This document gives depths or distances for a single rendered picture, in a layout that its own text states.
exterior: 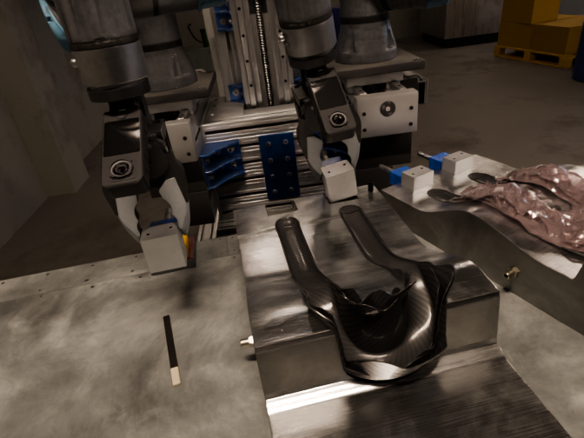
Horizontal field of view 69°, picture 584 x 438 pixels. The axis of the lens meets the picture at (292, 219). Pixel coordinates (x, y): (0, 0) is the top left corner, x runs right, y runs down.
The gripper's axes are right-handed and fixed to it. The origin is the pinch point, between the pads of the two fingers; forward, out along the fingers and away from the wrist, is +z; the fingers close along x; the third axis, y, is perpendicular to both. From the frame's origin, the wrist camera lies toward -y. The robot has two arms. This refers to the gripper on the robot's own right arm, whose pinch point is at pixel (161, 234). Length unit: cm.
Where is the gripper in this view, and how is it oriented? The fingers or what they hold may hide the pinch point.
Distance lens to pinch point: 61.3
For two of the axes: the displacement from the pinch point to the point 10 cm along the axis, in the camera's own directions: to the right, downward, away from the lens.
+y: -2.0, -4.8, 8.6
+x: -9.7, 1.9, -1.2
